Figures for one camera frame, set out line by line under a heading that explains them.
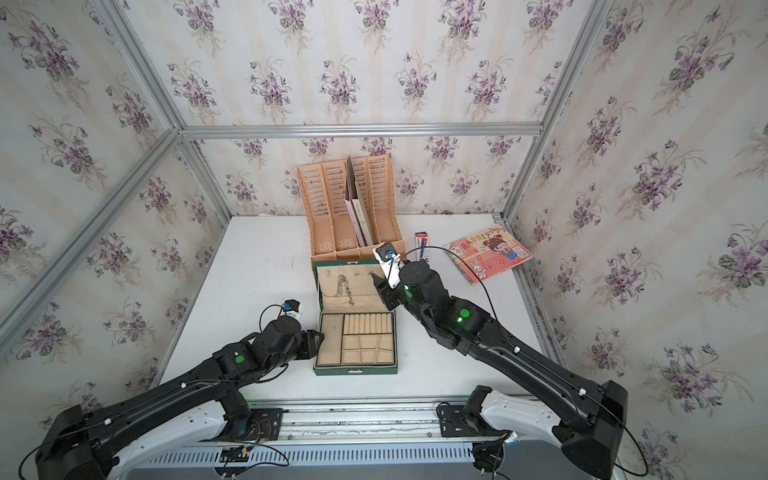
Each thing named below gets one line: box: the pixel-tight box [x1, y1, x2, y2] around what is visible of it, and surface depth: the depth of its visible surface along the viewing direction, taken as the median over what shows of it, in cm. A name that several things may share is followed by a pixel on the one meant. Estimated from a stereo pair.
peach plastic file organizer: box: [297, 154, 407, 262], surface depth 112 cm
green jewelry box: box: [313, 259, 398, 376], surface depth 86 cm
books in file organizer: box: [344, 155, 373, 248], surface depth 91 cm
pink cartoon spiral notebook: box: [446, 224, 534, 285], surface depth 110 cm
